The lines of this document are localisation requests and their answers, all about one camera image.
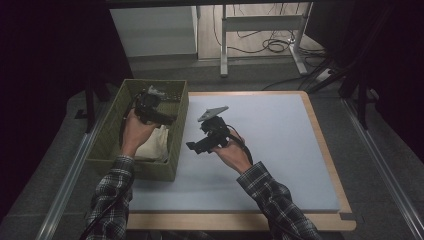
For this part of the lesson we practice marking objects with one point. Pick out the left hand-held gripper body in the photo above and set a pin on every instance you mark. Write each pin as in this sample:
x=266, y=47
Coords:
x=146, y=105

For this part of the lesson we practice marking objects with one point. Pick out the dark metal stand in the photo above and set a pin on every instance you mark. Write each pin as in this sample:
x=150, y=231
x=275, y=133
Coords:
x=362, y=100
x=89, y=106

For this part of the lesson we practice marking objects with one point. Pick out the white power strip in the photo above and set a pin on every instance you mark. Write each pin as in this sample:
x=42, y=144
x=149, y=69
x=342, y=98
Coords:
x=325, y=75

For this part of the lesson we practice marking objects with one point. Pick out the light grey foam mat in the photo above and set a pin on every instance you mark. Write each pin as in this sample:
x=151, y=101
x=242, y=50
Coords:
x=276, y=140

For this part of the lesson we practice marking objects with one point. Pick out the black tape strip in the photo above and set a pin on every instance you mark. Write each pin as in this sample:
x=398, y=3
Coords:
x=351, y=216

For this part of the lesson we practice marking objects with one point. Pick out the person's right hand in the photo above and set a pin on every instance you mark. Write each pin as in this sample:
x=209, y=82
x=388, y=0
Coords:
x=235, y=155

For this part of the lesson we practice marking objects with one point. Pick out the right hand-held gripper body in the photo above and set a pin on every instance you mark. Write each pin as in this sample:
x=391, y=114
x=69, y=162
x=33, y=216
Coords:
x=215, y=128

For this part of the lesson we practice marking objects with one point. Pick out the person's left hand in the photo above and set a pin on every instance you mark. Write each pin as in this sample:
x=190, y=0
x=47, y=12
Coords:
x=136, y=133

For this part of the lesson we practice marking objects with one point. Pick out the dark curtain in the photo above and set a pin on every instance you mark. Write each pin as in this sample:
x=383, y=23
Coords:
x=40, y=66
x=393, y=50

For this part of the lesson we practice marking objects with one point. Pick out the cream printed cloth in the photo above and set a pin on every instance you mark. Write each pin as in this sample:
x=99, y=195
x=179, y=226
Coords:
x=156, y=146

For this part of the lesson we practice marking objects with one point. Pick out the white cabinet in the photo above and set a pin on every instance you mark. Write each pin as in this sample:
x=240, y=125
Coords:
x=153, y=31

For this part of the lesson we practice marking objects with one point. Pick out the aluminium floor rail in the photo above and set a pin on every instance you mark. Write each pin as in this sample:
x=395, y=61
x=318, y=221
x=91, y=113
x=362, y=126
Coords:
x=383, y=166
x=66, y=186

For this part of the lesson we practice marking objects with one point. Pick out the white metal desk frame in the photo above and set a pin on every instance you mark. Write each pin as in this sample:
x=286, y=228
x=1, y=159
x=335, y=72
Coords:
x=260, y=23

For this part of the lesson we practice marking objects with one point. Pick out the green woven plastic basket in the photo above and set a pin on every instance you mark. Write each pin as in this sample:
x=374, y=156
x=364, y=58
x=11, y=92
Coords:
x=106, y=140

